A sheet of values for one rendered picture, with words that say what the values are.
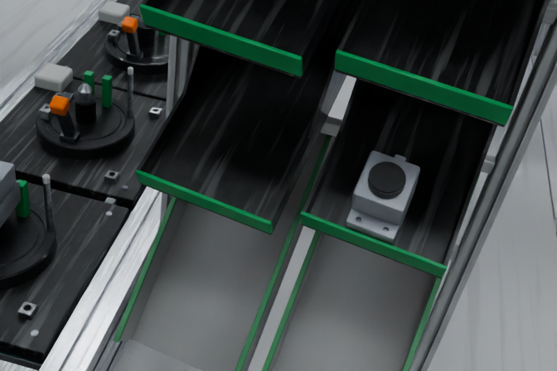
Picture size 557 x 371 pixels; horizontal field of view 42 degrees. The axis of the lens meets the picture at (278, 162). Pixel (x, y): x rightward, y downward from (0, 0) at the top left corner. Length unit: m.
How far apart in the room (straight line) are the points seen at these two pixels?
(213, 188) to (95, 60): 0.65
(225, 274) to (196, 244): 0.04
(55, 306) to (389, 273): 0.37
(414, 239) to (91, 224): 0.45
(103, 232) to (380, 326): 0.37
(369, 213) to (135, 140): 0.54
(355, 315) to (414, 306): 0.06
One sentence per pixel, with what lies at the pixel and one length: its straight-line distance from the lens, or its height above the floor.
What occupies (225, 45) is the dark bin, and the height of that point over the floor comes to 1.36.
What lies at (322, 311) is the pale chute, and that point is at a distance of 0.76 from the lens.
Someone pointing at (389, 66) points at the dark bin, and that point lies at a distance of 0.52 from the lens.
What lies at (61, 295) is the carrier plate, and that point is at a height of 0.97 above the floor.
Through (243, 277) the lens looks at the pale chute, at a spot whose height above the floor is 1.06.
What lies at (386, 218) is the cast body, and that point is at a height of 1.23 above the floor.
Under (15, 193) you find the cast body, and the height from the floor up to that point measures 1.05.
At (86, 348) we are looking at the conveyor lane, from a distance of 0.82.
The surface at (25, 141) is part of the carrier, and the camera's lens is 1.08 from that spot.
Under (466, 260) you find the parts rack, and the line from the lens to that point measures 0.79.
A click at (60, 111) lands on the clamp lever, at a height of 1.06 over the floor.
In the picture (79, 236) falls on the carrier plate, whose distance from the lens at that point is 0.92.
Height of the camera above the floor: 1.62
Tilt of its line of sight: 38 degrees down
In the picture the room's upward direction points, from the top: 10 degrees clockwise
